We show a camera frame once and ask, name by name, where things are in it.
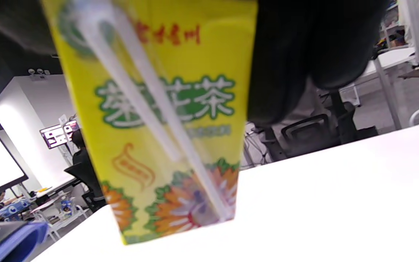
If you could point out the black blue barcode scanner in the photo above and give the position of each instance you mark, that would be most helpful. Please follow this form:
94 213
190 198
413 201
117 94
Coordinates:
16 243

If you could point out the yellow chrysanthemum tea package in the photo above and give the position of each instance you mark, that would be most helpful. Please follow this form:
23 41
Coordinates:
213 54

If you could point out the computer monitor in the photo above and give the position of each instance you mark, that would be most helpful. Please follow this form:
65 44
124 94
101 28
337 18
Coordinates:
53 137
72 129

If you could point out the black mesh office chair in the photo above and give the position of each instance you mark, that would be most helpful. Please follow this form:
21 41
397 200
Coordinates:
304 134

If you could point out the person's right hand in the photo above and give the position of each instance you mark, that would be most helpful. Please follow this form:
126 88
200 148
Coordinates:
304 43

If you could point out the white desk leg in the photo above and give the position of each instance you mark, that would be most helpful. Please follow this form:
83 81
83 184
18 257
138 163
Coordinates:
387 94

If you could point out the aluminium post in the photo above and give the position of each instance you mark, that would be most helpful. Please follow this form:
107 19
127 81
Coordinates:
415 29

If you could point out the white desk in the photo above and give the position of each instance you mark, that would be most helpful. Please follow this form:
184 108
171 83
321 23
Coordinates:
395 56

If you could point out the white storage shelf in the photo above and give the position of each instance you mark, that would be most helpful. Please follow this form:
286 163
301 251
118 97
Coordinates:
391 36

